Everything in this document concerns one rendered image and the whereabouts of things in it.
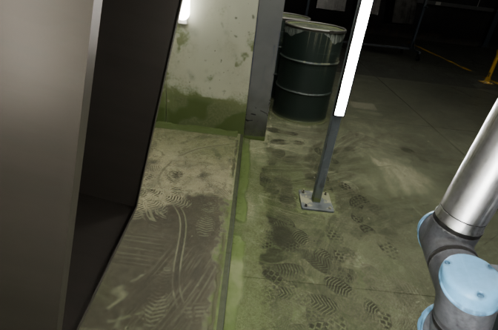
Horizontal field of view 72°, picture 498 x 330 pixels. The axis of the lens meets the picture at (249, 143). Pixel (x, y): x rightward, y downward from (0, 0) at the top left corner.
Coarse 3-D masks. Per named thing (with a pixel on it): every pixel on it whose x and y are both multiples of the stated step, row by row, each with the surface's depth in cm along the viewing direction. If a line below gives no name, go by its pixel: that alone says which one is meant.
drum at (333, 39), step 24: (288, 24) 304; (288, 48) 310; (312, 48) 298; (336, 48) 305; (288, 72) 316; (312, 72) 307; (288, 96) 323; (312, 96) 318; (288, 120) 331; (312, 120) 330
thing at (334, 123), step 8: (344, 64) 177; (336, 120) 189; (328, 128) 194; (336, 128) 191; (328, 136) 193; (328, 144) 195; (328, 152) 198; (320, 160) 205; (328, 160) 200; (320, 168) 203; (328, 168) 203; (320, 176) 205; (320, 184) 208; (320, 192) 210; (320, 200) 213
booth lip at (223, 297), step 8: (240, 136) 280; (240, 144) 268; (240, 152) 256; (240, 160) 245; (232, 200) 201; (232, 208) 194; (232, 216) 188; (232, 224) 182; (232, 232) 177; (232, 240) 172; (224, 272) 153; (224, 280) 149; (224, 288) 145; (224, 296) 142; (224, 304) 138; (224, 312) 135; (216, 328) 129
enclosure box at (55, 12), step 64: (0, 0) 36; (64, 0) 36; (128, 0) 91; (0, 64) 39; (64, 64) 39; (128, 64) 99; (0, 128) 42; (64, 128) 42; (128, 128) 108; (0, 192) 47; (64, 192) 47; (128, 192) 119; (0, 256) 52; (64, 256) 52; (0, 320) 59; (64, 320) 81
